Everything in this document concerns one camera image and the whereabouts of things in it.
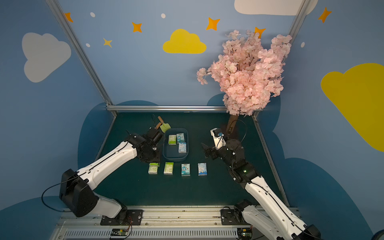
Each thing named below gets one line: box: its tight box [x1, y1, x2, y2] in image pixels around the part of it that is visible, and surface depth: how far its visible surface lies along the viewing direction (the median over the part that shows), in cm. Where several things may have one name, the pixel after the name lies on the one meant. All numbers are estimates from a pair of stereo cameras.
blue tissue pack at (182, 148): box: [178, 142, 187, 153], surface depth 100 cm
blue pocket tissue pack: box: [181, 163, 191, 177], surface depth 90 cm
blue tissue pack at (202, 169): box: [197, 162, 208, 176], surface depth 91 cm
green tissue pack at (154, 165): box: [149, 162, 160, 169], surface depth 80 cm
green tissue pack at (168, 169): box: [163, 162, 174, 175], surface depth 92 cm
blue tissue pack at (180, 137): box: [176, 133, 185, 143], surface depth 106 cm
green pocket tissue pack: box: [148, 163, 160, 175], surface depth 90 cm
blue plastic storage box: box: [162, 128, 189, 160], surface depth 102 cm
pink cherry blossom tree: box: [196, 30, 293, 134], surface depth 70 cm
